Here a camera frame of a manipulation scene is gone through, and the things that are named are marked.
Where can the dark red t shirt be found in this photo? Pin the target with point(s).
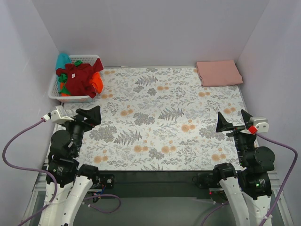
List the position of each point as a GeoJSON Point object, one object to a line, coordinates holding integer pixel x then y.
{"type": "Point", "coordinates": [80, 79]}

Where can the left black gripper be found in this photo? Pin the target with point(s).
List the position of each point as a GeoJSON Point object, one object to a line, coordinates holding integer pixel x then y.
{"type": "Point", "coordinates": [81, 120]}

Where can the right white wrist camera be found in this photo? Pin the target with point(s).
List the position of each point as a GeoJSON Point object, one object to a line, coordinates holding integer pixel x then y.
{"type": "Point", "coordinates": [258, 125]}

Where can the folded pink t shirt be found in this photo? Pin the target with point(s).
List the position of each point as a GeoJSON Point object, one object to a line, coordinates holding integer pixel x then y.
{"type": "Point", "coordinates": [218, 73]}

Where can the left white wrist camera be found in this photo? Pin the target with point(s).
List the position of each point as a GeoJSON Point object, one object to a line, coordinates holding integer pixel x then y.
{"type": "Point", "coordinates": [58, 116]}

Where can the teal t shirt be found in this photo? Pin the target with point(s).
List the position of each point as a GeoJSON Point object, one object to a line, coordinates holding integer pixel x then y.
{"type": "Point", "coordinates": [62, 60]}

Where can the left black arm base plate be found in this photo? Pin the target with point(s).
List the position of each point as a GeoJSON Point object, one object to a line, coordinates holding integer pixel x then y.
{"type": "Point", "coordinates": [103, 181]}

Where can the floral patterned table mat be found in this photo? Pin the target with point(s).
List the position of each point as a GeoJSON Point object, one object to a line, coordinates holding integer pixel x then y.
{"type": "Point", "coordinates": [159, 119]}

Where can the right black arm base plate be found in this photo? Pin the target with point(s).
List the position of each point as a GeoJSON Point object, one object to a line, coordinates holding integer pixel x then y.
{"type": "Point", "coordinates": [205, 180]}

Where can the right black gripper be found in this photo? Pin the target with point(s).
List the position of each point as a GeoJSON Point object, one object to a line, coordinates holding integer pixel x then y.
{"type": "Point", "coordinates": [236, 130]}

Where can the white plastic laundry basket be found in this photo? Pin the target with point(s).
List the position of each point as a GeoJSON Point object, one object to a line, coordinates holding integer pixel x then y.
{"type": "Point", "coordinates": [53, 90]}

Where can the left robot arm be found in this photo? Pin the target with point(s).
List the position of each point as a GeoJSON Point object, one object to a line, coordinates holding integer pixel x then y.
{"type": "Point", "coordinates": [67, 181]}

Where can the orange t shirt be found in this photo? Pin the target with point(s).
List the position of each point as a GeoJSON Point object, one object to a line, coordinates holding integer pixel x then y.
{"type": "Point", "coordinates": [96, 82]}

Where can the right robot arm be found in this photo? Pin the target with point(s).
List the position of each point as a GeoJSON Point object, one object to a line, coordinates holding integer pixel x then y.
{"type": "Point", "coordinates": [248, 191]}

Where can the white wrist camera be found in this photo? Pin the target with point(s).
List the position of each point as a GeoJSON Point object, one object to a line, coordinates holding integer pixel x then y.
{"type": "Point", "coordinates": [58, 116]}
{"type": "Point", "coordinates": [258, 125]}

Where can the green t shirt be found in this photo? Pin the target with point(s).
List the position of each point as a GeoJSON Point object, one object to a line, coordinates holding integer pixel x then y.
{"type": "Point", "coordinates": [72, 82]}

